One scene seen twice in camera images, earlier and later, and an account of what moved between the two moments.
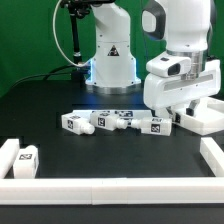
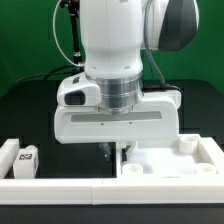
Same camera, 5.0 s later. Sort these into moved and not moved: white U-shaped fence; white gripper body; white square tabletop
Moved: white gripper body; white square tabletop
Not moved: white U-shaped fence
